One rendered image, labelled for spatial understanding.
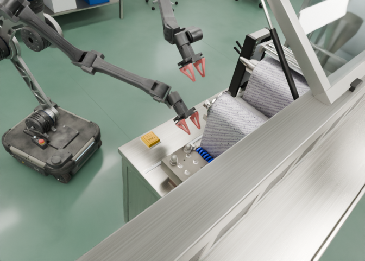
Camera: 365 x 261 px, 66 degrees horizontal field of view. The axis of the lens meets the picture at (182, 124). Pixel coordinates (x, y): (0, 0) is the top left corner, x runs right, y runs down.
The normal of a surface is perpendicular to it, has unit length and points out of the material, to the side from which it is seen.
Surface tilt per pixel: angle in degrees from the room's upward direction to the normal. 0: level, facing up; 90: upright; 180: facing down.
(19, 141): 0
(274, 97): 92
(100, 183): 0
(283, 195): 0
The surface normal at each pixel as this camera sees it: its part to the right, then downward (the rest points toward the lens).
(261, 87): -0.73, 0.44
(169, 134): 0.14, -0.68
